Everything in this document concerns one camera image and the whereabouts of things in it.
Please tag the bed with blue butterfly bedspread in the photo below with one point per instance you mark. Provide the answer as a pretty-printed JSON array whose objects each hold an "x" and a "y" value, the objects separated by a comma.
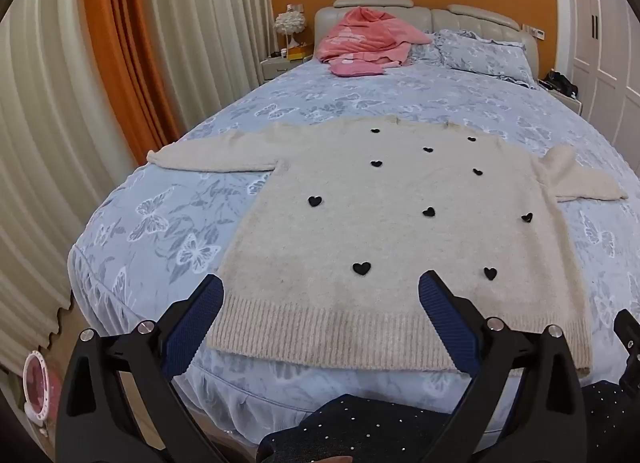
[{"x": 350, "y": 93}]

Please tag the white wardrobe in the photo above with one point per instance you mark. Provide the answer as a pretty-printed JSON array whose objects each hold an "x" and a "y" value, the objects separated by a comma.
[{"x": 600, "y": 18}]

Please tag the orange curtain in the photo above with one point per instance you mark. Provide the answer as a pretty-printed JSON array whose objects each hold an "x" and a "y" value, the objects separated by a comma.
[{"x": 125, "y": 43}]

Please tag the pink garment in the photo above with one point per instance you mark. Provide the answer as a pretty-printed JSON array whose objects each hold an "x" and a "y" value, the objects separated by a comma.
[{"x": 370, "y": 33}]

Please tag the person's dark studded pants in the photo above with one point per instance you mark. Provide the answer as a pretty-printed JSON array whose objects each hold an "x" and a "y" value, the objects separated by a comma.
[{"x": 360, "y": 428}]

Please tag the white nightstand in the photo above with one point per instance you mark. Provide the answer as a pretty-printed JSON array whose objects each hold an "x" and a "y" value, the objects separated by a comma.
[
  {"x": 567, "y": 105},
  {"x": 275, "y": 68}
]

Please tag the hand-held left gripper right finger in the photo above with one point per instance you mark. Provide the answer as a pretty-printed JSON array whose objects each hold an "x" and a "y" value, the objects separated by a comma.
[{"x": 450, "y": 323}]

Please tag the yellow box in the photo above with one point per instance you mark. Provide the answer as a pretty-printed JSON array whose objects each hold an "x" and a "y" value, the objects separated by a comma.
[{"x": 300, "y": 52}]

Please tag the wide white curtain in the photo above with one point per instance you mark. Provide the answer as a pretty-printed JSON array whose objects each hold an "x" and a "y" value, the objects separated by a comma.
[{"x": 45, "y": 143}]

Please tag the blue butterfly pillow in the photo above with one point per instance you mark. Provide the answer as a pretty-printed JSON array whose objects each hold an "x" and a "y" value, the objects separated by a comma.
[{"x": 485, "y": 55}]

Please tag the wall switch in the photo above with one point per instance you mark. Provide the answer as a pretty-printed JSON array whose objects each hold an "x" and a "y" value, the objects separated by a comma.
[
  {"x": 534, "y": 31},
  {"x": 295, "y": 7}
]

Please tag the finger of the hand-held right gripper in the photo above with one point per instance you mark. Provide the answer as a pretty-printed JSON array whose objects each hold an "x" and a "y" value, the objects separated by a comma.
[{"x": 627, "y": 335}]

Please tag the black bag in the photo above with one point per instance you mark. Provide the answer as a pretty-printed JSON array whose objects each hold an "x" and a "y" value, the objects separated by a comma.
[{"x": 562, "y": 84}]

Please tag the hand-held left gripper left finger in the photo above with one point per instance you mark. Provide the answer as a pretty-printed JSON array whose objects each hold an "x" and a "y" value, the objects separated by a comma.
[{"x": 196, "y": 323}]

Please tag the pink round fan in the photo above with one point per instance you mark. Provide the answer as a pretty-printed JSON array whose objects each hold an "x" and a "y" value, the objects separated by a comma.
[{"x": 40, "y": 388}]

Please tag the beige leather headboard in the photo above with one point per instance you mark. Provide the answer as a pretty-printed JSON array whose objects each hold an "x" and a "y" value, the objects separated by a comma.
[{"x": 480, "y": 18}]

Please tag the narrow white curtain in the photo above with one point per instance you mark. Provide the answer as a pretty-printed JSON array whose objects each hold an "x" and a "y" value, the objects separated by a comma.
[{"x": 215, "y": 18}]

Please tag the pink folded cloth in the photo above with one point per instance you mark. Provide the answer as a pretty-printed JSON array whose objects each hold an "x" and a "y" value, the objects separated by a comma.
[{"x": 356, "y": 66}]

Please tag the beige sweater with black hearts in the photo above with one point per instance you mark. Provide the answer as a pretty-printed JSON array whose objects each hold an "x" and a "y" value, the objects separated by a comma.
[{"x": 375, "y": 223}]

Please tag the white feather lamp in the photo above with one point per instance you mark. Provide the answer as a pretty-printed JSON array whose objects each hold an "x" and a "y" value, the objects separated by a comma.
[{"x": 289, "y": 23}]

